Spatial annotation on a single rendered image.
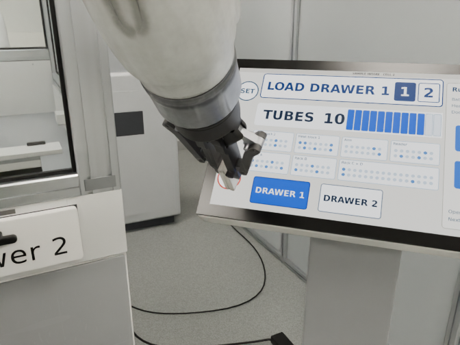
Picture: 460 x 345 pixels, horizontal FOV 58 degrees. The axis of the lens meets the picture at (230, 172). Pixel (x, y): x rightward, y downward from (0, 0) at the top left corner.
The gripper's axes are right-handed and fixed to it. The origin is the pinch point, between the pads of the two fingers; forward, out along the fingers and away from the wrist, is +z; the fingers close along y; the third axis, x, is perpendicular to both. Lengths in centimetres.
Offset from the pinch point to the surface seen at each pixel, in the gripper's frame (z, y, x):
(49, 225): 14.5, 33.2, 15.6
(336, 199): 7.7, -15.3, -3.6
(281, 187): 8.3, -6.5, -3.0
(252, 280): 165, 16, -4
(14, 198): 9.1, 38.6, 13.8
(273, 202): 8.5, -6.1, -0.2
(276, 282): 166, 4, -8
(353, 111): 6.9, -13.7, -19.2
